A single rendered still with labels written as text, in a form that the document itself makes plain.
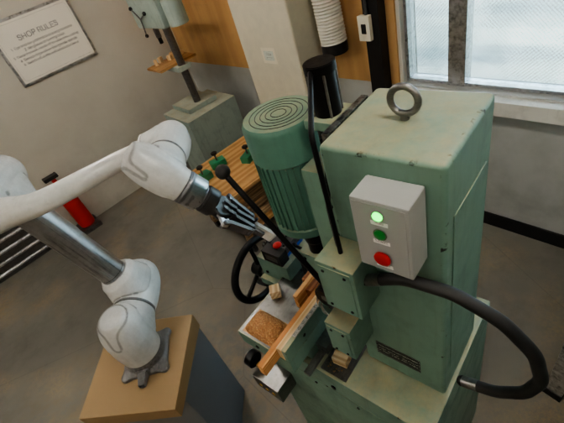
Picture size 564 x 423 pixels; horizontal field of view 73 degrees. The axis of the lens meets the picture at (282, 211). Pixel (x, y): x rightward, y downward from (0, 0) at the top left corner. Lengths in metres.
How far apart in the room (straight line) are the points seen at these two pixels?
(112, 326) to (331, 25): 1.82
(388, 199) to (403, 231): 0.05
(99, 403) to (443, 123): 1.45
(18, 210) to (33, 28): 2.68
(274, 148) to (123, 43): 3.22
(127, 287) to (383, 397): 0.94
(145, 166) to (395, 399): 0.86
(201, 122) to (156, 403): 2.24
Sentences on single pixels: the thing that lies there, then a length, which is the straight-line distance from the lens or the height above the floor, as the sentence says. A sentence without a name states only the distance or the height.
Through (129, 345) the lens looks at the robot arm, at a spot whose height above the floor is 0.86.
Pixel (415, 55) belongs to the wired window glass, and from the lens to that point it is 2.39.
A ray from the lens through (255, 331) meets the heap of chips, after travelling 1.18.
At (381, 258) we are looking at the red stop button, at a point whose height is 1.37.
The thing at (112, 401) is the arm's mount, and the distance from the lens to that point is 1.64.
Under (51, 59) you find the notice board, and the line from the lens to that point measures 3.74.
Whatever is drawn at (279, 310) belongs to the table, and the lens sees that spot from 1.22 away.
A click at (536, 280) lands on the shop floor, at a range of 2.43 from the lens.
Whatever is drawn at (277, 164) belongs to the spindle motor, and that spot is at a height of 1.43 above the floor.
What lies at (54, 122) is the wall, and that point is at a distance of 3.79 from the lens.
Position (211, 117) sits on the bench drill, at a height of 0.65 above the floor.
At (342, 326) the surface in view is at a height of 1.08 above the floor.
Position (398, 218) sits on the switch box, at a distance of 0.58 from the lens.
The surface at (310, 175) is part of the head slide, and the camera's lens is 0.79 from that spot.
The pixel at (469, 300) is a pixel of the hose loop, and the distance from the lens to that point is 0.71.
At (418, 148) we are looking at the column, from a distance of 0.62.
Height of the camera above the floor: 1.86
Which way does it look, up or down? 38 degrees down
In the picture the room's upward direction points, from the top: 19 degrees counter-clockwise
